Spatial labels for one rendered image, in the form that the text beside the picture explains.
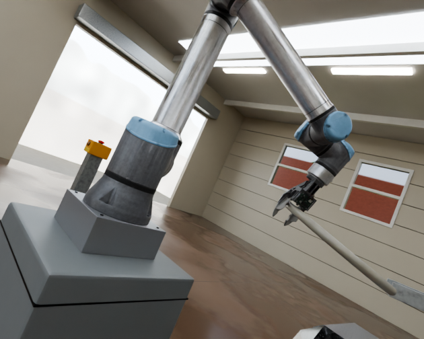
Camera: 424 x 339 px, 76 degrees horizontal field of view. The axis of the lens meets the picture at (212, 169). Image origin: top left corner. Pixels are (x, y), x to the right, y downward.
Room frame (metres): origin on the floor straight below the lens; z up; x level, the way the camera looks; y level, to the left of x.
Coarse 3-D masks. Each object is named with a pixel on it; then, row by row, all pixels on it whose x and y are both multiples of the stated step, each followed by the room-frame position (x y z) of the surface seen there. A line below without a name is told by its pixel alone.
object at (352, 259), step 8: (288, 208) 1.04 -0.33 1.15; (296, 208) 1.00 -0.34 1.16; (296, 216) 0.98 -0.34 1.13; (304, 216) 0.94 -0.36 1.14; (304, 224) 0.94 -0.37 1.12; (312, 224) 0.91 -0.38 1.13; (320, 232) 0.89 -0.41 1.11; (328, 240) 0.87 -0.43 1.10; (336, 240) 0.86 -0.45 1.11; (336, 248) 0.86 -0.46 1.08; (344, 248) 0.85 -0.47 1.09; (344, 256) 0.85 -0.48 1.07; (352, 256) 0.84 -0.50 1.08; (352, 264) 0.85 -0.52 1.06; (360, 264) 0.83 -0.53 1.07; (368, 272) 0.83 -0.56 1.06; (376, 272) 0.85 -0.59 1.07; (376, 280) 0.84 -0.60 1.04; (384, 280) 0.85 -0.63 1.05; (384, 288) 0.86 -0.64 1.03; (392, 288) 0.87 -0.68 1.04
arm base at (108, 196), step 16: (112, 176) 0.71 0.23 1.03; (96, 192) 0.71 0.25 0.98; (112, 192) 0.70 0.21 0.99; (128, 192) 0.71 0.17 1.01; (144, 192) 0.73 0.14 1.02; (96, 208) 0.69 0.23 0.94; (112, 208) 0.69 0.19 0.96; (128, 208) 0.70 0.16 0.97; (144, 208) 0.74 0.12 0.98; (144, 224) 0.75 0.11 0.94
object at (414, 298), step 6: (390, 282) 1.02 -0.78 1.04; (396, 282) 1.01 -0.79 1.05; (396, 288) 0.92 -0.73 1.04; (402, 288) 0.91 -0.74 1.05; (408, 288) 0.91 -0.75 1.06; (396, 294) 0.92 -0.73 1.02; (402, 294) 0.91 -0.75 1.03; (408, 294) 0.90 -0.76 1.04; (414, 294) 0.90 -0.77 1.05; (420, 294) 0.89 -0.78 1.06; (402, 300) 0.91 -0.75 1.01; (408, 300) 0.90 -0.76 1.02; (414, 300) 0.89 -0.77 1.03; (420, 300) 0.89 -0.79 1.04; (414, 306) 0.89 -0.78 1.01; (420, 306) 0.88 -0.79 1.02
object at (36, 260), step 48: (0, 240) 0.72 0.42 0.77; (48, 240) 0.63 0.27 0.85; (0, 288) 0.62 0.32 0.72; (48, 288) 0.51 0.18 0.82; (96, 288) 0.57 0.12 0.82; (144, 288) 0.66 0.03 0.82; (0, 336) 0.55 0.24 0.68; (48, 336) 0.54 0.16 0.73; (96, 336) 0.61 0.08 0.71; (144, 336) 0.71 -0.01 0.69
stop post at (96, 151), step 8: (96, 144) 1.63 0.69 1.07; (88, 152) 1.62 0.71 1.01; (96, 152) 1.64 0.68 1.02; (104, 152) 1.67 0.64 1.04; (88, 160) 1.65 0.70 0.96; (96, 160) 1.67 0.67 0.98; (80, 168) 1.69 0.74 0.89; (88, 168) 1.66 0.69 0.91; (96, 168) 1.69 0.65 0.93; (80, 176) 1.65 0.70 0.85; (88, 176) 1.67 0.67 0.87; (72, 184) 1.70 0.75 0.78; (80, 184) 1.66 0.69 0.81; (88, 184) 1.69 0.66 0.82
